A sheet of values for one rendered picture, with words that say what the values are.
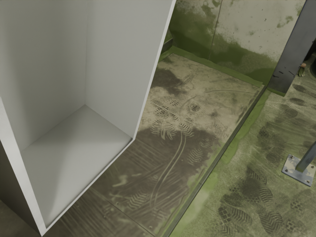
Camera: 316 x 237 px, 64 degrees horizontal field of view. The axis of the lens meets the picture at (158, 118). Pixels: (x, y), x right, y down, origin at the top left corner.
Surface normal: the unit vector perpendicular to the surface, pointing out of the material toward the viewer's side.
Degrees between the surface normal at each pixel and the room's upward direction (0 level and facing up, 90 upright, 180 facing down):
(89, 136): 12
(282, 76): 90
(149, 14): 90
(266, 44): 90
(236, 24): 90
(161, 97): 0
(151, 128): 0
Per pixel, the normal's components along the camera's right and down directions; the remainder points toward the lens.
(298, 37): -0.57, 0.55
